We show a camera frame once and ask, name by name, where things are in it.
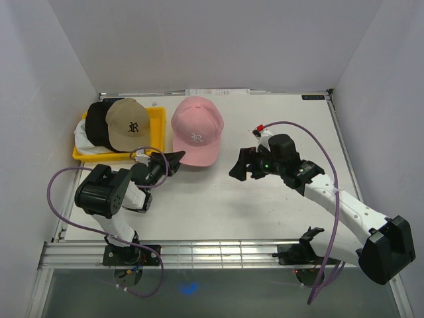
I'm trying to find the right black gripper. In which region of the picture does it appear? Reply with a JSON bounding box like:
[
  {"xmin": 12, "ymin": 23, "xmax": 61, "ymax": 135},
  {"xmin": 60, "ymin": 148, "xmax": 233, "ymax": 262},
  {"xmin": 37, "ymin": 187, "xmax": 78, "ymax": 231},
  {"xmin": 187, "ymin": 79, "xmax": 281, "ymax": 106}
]
[{"xmin": 228, "ymin": 145, "xmax": 284, "ymax": 182}]

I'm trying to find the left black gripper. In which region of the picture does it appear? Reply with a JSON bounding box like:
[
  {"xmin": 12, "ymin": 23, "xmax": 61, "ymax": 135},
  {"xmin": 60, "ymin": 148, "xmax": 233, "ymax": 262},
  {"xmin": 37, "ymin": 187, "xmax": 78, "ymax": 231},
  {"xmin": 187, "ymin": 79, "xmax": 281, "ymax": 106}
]
[{"xmin": 144, "ymin": 151, "xmax": 186, "ymax": 192}]

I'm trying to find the pink baseball cap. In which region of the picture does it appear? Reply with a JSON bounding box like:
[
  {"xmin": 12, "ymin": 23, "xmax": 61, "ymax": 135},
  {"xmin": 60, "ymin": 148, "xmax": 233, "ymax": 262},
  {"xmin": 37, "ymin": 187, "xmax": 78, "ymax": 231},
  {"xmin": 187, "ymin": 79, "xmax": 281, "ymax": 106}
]
[{"xmin": 171, "ymin": 96, "xmax": 225, "ymax": 167}]

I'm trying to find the beige baseball cap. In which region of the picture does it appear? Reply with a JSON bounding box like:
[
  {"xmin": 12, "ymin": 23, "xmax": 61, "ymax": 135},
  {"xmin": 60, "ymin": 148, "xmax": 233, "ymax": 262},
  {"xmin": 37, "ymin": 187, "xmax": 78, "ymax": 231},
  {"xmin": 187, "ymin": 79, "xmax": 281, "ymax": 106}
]
[{"xmin": 105, "ymin": 98, "xmax": 150, "ymax": 152}]

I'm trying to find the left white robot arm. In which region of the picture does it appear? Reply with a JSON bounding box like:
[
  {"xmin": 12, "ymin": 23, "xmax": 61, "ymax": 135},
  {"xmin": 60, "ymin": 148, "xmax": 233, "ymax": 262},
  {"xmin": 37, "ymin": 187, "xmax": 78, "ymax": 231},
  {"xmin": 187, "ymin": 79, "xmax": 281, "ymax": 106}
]
[{"xmin": 74, "ymin": 151, "xmax": 186, "ymax": 266}]

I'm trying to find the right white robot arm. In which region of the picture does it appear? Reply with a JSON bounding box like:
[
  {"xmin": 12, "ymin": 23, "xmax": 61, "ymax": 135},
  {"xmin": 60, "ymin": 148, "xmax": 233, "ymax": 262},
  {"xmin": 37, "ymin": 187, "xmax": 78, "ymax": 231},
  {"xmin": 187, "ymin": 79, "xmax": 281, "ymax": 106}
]
[{"xmin": 229, "ymin": 134, "xmax": 416, "ymax": 285}]

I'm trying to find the white paper label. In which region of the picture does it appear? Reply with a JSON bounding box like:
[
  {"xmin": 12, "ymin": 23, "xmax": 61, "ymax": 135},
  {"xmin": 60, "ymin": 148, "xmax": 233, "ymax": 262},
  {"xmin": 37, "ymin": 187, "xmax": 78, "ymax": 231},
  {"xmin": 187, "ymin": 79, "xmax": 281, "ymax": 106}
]
[{"xmin": 185, "ymin": 88, "xmax": 250, "ymax": 97}]

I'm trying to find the plain black cap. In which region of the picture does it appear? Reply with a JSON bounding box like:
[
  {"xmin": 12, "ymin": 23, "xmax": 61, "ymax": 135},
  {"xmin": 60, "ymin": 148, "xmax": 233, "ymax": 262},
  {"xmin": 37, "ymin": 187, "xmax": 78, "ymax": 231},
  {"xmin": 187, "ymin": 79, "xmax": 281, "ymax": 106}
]
[{"xmin": 85, "ymin": 101, "xmax": 113, "ymax": 150}]

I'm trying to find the white cap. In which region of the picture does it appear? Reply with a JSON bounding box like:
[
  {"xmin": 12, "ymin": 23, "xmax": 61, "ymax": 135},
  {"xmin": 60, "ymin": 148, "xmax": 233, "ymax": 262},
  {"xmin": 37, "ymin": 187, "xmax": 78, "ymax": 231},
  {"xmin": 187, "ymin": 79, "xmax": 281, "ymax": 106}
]
[{"xmin": 74, "ymin": 119, "xmax": 109, "ymax": 155}]

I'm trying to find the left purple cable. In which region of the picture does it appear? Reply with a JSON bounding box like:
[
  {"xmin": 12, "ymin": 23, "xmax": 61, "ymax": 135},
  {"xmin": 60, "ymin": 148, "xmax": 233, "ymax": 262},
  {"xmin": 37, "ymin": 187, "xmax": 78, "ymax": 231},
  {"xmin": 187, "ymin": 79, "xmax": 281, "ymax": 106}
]
[{"xmin": 46, "ymin": 147, "xmax": 170, "ymax": 297}]

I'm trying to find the purple cable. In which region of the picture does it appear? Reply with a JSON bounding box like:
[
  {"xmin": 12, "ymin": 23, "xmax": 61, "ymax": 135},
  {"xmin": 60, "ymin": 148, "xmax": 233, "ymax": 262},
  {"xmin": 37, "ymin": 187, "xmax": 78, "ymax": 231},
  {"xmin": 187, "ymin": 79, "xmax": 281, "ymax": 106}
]
[
  {"xmin": 263, "ymin": 120, "xmax": 345, "ymax": 305},
  {"xmin": 46, "ymin": 147, "xmax": 170, "ymax": 297}
]

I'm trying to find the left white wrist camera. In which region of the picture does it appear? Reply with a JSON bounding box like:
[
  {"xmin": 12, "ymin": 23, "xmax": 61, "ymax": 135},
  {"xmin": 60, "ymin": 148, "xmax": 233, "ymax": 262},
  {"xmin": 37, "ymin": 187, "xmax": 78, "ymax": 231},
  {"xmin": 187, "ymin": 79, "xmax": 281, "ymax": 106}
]
[{"xmin": 134, "ymin": 149, "xmax": 150, "ymax": 164}]

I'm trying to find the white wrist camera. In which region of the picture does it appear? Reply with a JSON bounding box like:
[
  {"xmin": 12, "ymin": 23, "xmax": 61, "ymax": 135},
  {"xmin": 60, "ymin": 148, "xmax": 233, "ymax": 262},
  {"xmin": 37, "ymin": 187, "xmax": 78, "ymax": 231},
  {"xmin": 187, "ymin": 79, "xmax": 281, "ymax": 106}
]
[
  {"xmin": 134, "ymin": 149, "xmax": 150, "ymax": 164},
  {"xmin": 252, "ymin": 125, "xmax": 274, "ymax": 152}
]

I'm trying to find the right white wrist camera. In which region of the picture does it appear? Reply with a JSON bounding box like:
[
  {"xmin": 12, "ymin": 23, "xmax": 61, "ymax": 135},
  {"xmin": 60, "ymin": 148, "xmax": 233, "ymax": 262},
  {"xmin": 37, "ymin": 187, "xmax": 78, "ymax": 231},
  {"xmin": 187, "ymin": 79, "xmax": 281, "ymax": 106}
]
[{"xmin": 252, "ymin": 125, "xmax": 274, "ymax": 152}]

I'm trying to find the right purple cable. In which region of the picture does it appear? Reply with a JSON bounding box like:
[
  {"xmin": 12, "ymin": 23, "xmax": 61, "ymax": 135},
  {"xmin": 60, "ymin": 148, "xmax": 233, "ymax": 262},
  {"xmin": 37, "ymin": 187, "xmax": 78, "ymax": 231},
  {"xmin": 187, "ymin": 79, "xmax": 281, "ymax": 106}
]
[{"xmin": 263, "ymin": 120, "xmax": 345, "ymax": 305}]

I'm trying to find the aluminium front rail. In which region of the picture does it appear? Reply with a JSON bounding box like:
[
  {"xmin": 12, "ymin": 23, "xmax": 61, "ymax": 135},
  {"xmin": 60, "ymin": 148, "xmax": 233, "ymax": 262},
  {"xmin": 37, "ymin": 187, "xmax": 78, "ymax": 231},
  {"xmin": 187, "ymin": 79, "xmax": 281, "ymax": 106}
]
[{"xmin": 38, "ymin": 240, "xmax": 332, "ymax": 270}]

